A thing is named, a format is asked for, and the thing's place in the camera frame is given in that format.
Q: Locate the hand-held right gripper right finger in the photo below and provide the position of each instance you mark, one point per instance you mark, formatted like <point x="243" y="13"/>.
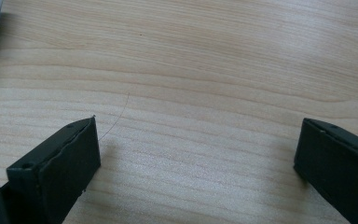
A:
<point x="341" y="161"/>

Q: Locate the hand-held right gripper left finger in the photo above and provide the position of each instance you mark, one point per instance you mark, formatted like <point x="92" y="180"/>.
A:
<point x="59" y="168"/>

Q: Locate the thin dark hair strand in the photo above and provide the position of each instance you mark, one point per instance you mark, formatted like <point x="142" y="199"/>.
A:
<point x="118" y="118"/>

